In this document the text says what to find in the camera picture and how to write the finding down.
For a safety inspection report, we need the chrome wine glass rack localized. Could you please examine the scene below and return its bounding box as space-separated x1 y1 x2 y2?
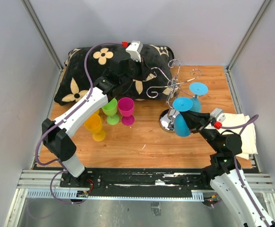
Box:
146 59 202 133

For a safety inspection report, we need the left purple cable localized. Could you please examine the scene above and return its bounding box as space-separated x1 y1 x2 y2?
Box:
36 41 129 218

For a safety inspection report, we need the white folded cloth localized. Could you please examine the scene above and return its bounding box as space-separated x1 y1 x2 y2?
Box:
222 113 258 160

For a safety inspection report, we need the yellow plastic goblet front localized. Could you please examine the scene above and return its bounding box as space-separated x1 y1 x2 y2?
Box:
84 113 106 142

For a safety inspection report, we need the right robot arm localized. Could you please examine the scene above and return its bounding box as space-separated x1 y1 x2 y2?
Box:
180 108 275 227

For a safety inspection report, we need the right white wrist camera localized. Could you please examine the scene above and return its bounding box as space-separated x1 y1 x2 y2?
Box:
210 108 225 129

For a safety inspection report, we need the blue plastic goblet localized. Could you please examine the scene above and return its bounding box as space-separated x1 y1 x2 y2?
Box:
172 97 193 137
189 82 209 112

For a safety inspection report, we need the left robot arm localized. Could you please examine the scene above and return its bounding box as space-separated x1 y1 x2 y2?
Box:
40 54 139 187

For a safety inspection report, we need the black floral plush pillow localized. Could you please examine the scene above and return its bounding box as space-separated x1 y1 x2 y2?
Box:
54 44 175 106

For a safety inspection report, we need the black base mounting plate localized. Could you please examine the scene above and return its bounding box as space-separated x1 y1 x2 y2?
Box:
60 168 212 199

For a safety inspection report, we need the magenta plastic goblet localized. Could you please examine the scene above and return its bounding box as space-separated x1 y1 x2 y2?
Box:
118 97 135 126

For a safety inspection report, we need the aluminium frame post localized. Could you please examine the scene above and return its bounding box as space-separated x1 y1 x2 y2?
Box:
226 0 274 71
21 0 64 70

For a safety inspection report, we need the green plastic goblet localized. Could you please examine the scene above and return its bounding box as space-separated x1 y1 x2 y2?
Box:
102 98 120 125

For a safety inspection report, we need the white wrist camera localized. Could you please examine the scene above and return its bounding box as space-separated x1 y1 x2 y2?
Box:
210 108 225 129
125 41 143 62

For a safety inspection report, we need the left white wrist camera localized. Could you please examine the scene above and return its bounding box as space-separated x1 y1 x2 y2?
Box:
125 41 143 62

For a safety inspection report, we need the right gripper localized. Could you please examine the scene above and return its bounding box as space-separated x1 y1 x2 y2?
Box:
180 107 221 152

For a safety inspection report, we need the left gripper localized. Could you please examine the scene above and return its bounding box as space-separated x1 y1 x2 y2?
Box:
121 55 152 85

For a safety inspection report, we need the right aluminium frame post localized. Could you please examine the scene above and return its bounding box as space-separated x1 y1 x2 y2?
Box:
226 0 274 71

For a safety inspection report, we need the left aluminium frame post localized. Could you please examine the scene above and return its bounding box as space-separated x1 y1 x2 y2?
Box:
21 0 64 70

